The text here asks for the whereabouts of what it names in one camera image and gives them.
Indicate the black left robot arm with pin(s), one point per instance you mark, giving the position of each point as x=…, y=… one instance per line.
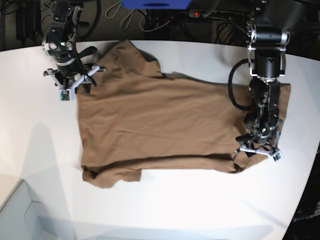
x=268, y=30

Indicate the white bin at table corner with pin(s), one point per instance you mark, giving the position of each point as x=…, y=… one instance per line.
x=22, y=218

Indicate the brown t-shirt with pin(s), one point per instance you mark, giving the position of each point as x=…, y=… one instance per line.
x=137, y=119

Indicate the blue box at table edge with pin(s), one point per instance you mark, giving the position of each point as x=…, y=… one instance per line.
x=156, y=4

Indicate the black equipment on floor left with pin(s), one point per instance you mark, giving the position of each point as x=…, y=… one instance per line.
x=28, y=20

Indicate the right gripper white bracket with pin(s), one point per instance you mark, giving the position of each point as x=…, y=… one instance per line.
x=68, y=85

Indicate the white power strip red switch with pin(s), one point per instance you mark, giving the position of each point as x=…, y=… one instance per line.
x=232, y=16

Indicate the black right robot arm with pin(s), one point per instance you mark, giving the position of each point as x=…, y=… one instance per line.
x=59, y=44

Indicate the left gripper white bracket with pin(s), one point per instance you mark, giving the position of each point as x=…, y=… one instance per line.
x=248, y=145

